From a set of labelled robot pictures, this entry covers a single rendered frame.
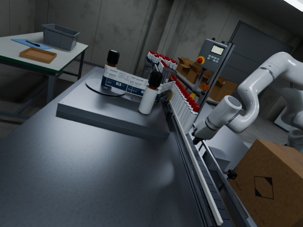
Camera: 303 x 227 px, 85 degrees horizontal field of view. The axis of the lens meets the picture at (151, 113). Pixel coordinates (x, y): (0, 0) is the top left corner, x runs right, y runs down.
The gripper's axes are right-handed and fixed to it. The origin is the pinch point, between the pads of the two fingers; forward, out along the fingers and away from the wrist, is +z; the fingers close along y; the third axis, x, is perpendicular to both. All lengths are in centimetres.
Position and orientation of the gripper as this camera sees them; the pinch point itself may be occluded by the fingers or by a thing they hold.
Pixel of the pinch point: (196, 140)
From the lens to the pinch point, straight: 96.5
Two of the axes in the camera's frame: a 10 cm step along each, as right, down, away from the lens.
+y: -9.4, -2.7, -2.0
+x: -0.6, 7.1, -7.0
